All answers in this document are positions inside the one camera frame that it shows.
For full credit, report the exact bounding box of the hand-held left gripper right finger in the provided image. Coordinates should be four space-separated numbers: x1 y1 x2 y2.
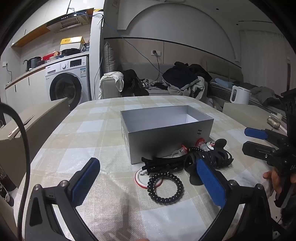
196 159 278 241

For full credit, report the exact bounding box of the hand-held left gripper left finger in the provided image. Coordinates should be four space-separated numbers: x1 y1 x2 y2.
24 158 101 241

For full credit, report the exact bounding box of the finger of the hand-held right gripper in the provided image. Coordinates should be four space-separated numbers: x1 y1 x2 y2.
242 141 278 161
244 127 287 144

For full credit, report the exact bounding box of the large black claw clip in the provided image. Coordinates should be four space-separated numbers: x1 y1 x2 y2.
184 138 234 186

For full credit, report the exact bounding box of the black banana hair clip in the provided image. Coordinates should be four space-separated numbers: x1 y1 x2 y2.
142 162 186 177
142 155 193 165

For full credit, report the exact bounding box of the white round compact red rim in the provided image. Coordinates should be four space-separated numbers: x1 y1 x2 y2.
135 168 163 189

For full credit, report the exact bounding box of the grey cardboard box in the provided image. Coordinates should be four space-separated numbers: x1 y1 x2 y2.
120 105 214 165

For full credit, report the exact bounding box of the person's right forearm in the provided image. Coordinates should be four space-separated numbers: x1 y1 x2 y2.
279 205 296 237

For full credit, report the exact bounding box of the person's right hand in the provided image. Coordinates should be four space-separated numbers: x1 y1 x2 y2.
263 168 284 197

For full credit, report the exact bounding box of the grey blanket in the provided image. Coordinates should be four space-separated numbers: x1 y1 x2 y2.
251 86 281 106

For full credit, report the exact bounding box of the white jug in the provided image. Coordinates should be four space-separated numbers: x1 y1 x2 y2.
230 85 251 105

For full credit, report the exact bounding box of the light blue cloth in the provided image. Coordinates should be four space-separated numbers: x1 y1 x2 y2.
215 78 235 87

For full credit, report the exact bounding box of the beige chair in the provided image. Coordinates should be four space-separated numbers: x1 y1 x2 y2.
0 97 71 188

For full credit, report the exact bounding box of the white curtain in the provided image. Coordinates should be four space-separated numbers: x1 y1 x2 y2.
238 29 289 88

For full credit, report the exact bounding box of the beige sofa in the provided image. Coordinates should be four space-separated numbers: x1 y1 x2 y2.
99 58 243 100

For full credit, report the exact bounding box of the pile of dark clothes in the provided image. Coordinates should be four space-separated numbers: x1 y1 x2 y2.
162 61 212 102

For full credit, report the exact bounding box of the white cloth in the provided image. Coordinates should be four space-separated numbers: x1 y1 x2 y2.
100 72 124 92

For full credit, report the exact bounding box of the white kitchen cabinet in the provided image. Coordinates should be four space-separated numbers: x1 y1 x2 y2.
5 61 50 116

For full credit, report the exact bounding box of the black clothing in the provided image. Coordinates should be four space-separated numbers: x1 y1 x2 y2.
122 69 149 96

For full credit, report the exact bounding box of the white washing machine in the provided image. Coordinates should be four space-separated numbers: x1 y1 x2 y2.
45 56 92 110

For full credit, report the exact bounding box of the grey cushion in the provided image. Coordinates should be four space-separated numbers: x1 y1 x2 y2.
103 42 118 76

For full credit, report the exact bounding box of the red basket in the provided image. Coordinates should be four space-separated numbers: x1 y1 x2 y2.
42 53 58 62

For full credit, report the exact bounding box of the black bag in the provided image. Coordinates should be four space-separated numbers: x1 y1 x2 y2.
61 48 80 56

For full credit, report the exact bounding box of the yellow cardboard box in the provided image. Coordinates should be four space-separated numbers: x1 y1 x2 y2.
60 36 85 52

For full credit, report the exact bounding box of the steel range hood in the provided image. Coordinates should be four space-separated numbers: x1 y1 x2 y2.
46 8 95 32

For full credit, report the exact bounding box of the metal keychain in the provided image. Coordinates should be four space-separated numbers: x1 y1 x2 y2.
267 117 281 129

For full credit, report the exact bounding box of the black cable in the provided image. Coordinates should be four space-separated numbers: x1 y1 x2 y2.
0 102 30 241

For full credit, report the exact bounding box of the blue cable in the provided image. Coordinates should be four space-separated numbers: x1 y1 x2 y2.
69 8 162 81

